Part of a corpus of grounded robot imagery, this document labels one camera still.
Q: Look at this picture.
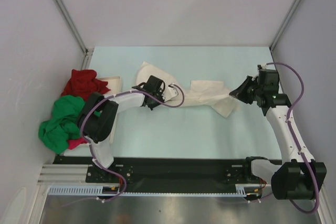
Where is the cream white t shirt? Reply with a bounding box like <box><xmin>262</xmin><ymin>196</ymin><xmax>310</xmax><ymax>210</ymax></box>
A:
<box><xmin>135</xmin><ymin>61</ymin><xmax>237</xmax><ymax>118</ymax></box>

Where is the dark red t shirt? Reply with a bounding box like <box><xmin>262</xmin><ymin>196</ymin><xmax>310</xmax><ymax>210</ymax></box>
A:
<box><xmin>61</xmin><ymin>69</ymin><xmax>110</xmax><ymax>101</ymax></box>

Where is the green t shirt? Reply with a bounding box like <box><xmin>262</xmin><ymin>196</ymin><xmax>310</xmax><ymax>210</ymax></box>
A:
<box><xmin>38</xmin><ymin>95</ymin><xmax>85</xmax><ymax>154</ymax></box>

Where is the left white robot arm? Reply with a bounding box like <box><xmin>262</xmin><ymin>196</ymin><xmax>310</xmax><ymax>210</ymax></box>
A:
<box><xmin>76</xmin><ymin>76</ymin><xmax>166</xmax><ymax>182</ymax></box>

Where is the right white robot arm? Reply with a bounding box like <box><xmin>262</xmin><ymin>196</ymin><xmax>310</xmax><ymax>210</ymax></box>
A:
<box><xmin>230</xmin><ymin>68</ymin><xmax>327</xmax><ymax>201</ymax></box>

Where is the cream plastic tray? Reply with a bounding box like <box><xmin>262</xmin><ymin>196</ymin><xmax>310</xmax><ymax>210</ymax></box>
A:
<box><xmin>61</xmin><ymin>76</ymin><xmax>122</xmax><ymax>157</ymax></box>

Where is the magenta pink t shirt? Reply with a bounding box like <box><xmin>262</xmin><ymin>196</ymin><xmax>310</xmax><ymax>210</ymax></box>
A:
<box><xmin>68</xmin><ymin>138</ymin><xmax>87</xmax><ymax>150</ymax></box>

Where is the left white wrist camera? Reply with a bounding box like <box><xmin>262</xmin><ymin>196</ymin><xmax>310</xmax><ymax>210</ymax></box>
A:
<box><xmin>164</xmin><ymin>83</ymin><xmax>179</xmax><ymax>102</ymax></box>

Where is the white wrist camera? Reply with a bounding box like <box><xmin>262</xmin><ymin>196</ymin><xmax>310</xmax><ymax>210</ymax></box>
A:
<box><xmin>164</xmin><ymin>83</ymin><xmax>179</xmax><ymax>102</ymax></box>
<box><xmin>257</xmin><ymin>63</ymin><xmax>269</xmax><ymax>74</ymax></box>

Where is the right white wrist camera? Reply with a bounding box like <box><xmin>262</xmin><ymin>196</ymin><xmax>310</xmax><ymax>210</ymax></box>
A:
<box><xmin>257</xmin><ymin>63</ymin><xmax>269</xmax><ymax>74</ymax></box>

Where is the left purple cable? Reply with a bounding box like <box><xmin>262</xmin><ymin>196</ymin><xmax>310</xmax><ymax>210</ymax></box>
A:
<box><xmin>78</xmin><ymin>84</ymin><xmax>185</xmax><ymax>167</ymax></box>

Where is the left aluminium frame post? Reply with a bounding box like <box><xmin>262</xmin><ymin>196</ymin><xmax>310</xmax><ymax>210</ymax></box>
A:
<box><xmin>53</xmin><ymin>0</ymin><xmax>88</xmax><ymax>55</ymax></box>

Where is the aluminium frame post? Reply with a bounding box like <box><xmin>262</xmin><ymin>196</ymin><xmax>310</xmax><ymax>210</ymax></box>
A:
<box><xmin>269</xmin><ymin>0</ymin><xmax>303</xmax><ymax>54</ymax></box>
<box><xmin>53</xmin><ymin>0</ymin><xmax>88</xmax><ymax>55</ymax></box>

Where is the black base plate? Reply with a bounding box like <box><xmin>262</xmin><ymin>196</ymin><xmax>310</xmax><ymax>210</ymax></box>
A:
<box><xmin>53</xmin><ymin>155</ymin><xmax>271</xmax><ymax>194</ymax></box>

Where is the right aluminium frame post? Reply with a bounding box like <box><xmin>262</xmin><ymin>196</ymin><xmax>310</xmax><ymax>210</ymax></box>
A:
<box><xmin>269</xmin><ymin>0</ymin><xmax>303</xmax><ymax>54</ymax></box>

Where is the white slotted cable duct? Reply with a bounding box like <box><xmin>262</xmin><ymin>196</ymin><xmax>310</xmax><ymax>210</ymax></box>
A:
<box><xmin>48</xmin><ymin>185</ymin><xmax>257</xmax><ymax>197</ymax></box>

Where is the aluminium front rail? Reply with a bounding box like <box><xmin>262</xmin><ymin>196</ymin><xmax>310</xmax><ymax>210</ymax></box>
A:
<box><xmin>38</xmin><ymin>164</ymin><xmax>89</xmax><ymax>185</ymax></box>

